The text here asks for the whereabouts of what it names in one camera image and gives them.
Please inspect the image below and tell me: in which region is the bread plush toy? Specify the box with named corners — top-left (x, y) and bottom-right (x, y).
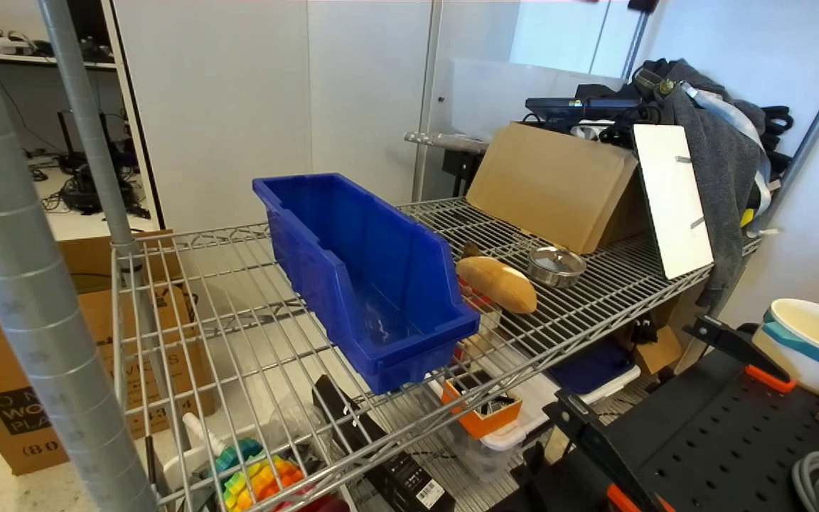
top-left (456, 256), bottom-right (538, 315)

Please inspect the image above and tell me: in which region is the rainbow coloured toy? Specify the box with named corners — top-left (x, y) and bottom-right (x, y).
top-left (213, 437), bottom-right (306, 512)

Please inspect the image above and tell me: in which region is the blue plastic storage bin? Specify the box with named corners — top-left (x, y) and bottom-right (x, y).
top-left (252, 173), bottom-right (481, 395)

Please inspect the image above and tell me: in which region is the small metal bowl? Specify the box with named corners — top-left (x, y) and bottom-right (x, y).
top-left (527, 246), bottom-right (587, 289)

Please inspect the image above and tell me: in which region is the brown cardboard box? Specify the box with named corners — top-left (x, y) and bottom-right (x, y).
top-left (466, 122), bottom-right (648, 255)

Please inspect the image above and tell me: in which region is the orange box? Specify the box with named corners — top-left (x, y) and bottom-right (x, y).
top-left (440, 370), bottom-right (523, 440)

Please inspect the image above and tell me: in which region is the clear plastic container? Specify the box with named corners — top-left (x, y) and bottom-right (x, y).
top-left (427, 341), bottom-right (642, 481)

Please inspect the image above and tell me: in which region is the black box with label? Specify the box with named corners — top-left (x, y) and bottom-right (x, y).
top-left (311, 375), bottom-right (456, 512)

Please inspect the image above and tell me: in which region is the dark blue lid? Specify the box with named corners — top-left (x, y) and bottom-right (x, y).
top-left (546, 338), bottom-right (636, 396)

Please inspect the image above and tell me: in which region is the white board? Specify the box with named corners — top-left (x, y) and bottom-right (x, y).
top-left (632, 124), bottom-right (715, 281)

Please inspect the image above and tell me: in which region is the grey cloth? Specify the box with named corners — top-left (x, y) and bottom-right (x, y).
top-left (655, 59), bottom-right (767, 308)

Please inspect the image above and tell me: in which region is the stack of cardboard boxes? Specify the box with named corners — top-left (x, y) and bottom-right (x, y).
top-left (0, 229), bottom-right (216, 476)

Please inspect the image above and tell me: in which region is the white bowl with teal rim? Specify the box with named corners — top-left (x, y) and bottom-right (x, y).
top-left (752, 298), bottom-right (819, 401)

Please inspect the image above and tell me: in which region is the wire shelving rack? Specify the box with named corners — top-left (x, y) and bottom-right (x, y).
top-left (0, 0), bottom-right (819, 512)

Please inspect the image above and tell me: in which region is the black clamp with orange handle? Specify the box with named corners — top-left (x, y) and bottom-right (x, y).
top-left (682, 314), bottom-right (797, 394)
top-left (542, 388), bottom-right (675, 512)

